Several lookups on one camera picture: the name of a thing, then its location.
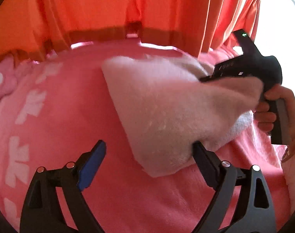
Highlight orange curtain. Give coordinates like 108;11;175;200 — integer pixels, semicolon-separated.
0;0;260;61

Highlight beige sweater with black hearts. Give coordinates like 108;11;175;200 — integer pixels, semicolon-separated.
102;56;263;177

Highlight person's right forearm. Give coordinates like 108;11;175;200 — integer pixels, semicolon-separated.
281;139;295;214

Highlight pink fleece blanket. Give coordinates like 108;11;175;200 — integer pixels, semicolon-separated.
0;39;294;233

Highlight pink pillow with white dots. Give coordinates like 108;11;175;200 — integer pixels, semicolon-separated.
0;55;17;100

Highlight person's right hand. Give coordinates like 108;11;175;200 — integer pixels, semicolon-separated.
254;85;295;141

